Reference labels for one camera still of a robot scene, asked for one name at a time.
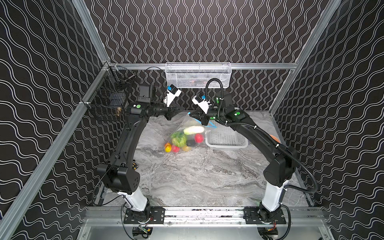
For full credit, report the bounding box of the white daikon radish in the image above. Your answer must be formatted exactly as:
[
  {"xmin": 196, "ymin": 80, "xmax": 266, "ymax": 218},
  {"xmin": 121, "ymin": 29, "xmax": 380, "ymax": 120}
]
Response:
[{"xmin": 183, "ymin": 126, "xmax": 205, "ymax": 136}]

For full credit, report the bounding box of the green cabbage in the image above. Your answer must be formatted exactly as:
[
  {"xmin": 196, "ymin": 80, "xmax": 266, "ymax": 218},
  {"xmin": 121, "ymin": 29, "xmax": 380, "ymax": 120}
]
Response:
[{"xmin": 171, "ymin": 132, "xmax": 188, "ymax": 148}]

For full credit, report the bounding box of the clear zip top bag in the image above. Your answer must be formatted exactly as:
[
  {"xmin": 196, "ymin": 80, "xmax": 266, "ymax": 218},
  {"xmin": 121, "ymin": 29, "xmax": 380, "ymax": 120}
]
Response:
[{"xmin": 164, "ymin": 112, "xmax": 217, "ymax": 154}]

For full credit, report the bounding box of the red yellow mango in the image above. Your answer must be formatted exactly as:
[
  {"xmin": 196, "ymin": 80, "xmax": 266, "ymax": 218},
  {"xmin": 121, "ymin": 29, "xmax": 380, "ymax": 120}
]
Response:
[{"xmin": 165, "ymin": 143, "xmax": 172, "ymax": 153}]

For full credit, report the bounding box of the red apple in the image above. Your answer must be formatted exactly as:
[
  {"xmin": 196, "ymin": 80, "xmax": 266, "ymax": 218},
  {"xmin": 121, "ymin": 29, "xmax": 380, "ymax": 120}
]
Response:
[
  {"xmin": 172, "ymin": 145, "xmax": 180, "ymax": 153},
  {"xmin": 194, "ymin": 134, "xmax": 204, "ymax": 144}
]

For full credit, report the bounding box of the yellow potato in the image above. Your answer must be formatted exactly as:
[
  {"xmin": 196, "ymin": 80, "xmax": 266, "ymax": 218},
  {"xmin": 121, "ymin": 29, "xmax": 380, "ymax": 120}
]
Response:
[{"xmin": 182, "ymin": 146, "xmax": 192, "ymax": 152}]

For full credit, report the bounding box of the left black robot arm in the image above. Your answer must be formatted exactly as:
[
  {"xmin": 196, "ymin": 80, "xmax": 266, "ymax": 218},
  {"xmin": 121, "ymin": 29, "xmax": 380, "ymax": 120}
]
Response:
[{"xmin": 97, "ymin": 85, "xmax": 182, "ymax": 218}]

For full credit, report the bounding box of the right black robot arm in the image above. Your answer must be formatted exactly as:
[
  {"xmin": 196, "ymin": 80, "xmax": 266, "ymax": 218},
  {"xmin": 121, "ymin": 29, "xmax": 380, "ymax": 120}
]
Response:
[{"xmin": 191, "ymin": 95, "xmax": 319, "ymax": 224}]

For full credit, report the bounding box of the white plastic basket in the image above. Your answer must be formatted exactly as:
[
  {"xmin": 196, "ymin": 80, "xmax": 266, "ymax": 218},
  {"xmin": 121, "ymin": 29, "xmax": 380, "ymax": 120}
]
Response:
[{"xmin": 205, "ymin": 125, "xmax": 249, "ymax": 150}]

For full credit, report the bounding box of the orange ceramic bowl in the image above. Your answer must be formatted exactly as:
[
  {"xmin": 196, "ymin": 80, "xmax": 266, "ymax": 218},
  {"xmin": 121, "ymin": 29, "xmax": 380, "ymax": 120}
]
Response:
[{"xmin": 270, "ymin": 135, "xmax": 281, "ymax": 143}]

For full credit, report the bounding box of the black yellow tape measure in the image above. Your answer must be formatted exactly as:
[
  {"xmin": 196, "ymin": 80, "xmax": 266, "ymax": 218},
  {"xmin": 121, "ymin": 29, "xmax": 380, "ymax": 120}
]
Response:
[{"xmin": 133, "ymin": 160, "xmax": 139, "ymax": 170}]

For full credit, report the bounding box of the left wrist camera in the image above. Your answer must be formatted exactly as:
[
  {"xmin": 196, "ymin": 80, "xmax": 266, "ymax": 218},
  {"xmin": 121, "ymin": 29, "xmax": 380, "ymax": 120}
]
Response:
[{"xmin": 163, "ymin": 85, "xmax": 182, "ymax": 107}]

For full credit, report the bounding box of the white mesh wall basket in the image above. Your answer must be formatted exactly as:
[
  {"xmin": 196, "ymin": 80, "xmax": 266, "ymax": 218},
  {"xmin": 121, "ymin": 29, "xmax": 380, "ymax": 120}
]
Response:
[{"xmin": 165, "ymin": 62, "xmax": 232, "ymax": 89}]

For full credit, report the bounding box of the black wire wall basket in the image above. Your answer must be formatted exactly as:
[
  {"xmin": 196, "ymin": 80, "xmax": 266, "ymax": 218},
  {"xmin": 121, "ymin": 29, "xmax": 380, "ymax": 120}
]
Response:
[{"xmin": 86, "ymin": 65, "xmax": 137, "ymax": 123}]

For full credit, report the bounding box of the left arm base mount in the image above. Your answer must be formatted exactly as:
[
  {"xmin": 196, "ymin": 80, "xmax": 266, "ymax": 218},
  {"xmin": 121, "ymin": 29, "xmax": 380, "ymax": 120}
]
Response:
[{"xmin": 123, "ymin": 207, "xmax": 166, "ymax": 225}]

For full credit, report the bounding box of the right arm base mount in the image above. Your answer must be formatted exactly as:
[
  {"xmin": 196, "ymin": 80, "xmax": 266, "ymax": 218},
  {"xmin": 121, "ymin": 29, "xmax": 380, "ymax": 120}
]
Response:
[{"xmin": 243, "ymin": 207, "xmax": 287, "ymax": 225}]

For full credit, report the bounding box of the aluminium front rail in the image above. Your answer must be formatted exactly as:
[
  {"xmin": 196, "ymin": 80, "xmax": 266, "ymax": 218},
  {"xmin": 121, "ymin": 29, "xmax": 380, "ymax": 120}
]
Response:
[{"xmin": 82, "ymin": 207, "xmax": 326, "ymax": 227}]

